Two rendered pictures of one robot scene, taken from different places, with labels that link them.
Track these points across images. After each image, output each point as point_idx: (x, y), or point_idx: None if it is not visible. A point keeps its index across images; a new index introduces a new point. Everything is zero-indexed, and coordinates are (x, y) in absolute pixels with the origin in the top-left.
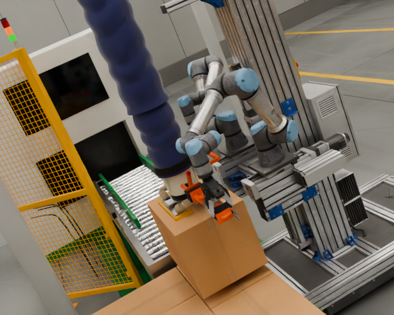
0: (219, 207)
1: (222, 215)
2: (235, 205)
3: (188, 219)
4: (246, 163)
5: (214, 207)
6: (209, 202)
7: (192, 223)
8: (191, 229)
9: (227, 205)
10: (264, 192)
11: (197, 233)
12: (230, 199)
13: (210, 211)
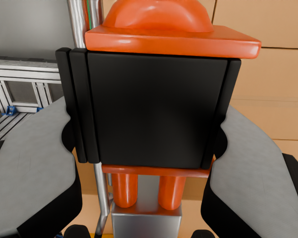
0: (152, 143)
1: (194, 13)
2: None
3: (181, 227)
4: None
5: (174, 175)
6: (284, 216)
7: (187, 210)
8: (199, 195)
9: (90, 106)
10: None
11: (187, 181)
12: (25, 123)
13: (262, 130)
